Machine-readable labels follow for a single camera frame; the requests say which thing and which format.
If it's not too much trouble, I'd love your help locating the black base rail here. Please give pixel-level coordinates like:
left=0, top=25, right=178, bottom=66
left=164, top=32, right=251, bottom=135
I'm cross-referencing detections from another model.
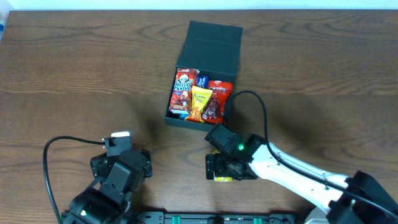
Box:
left=105, top=212, right=306, bottom=224

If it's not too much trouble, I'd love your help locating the dark green open box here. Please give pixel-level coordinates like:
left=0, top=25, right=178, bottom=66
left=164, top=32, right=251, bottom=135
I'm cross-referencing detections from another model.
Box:
left=165, top=21, right=243, bottom=131

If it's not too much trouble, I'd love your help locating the red cookie carton box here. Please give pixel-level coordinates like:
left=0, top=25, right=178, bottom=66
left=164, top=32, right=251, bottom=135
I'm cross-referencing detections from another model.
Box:
left=169, top=68, right=200, bottom=114

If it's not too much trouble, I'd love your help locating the yellow snack packet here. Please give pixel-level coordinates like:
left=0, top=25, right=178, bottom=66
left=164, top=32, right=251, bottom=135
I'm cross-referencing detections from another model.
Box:
left=185, top=86, right=213, bottom=123

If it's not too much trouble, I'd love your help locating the blue Eclipse mints box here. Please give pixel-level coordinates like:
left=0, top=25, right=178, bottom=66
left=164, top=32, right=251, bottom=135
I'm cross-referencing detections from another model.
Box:
left=195, top=76, right=210, bottom=88

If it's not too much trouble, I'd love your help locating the red Hacks candy bag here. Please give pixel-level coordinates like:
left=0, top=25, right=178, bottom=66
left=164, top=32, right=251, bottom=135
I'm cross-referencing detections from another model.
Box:
left=202, top=80, right=233, bottom=125

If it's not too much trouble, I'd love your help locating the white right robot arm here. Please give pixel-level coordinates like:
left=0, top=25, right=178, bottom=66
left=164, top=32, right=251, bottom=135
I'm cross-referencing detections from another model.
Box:
left=205, top=124, right=397, bottom=223

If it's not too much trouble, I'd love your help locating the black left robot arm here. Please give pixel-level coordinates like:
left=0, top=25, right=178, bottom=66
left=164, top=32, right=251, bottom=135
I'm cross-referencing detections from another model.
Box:
left=62, top=149, right=152, bottom=224

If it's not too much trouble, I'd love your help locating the blue Oreo cookie pack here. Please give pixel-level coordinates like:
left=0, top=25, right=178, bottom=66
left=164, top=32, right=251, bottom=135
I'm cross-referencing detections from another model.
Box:
left=179, top=114, right=188, bottom=120

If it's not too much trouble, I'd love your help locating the yellow Mentos gum bottle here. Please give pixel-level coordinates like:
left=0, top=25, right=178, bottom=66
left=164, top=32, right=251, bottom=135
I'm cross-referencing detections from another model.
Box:
left=212, top=150, right=233, bottom=182

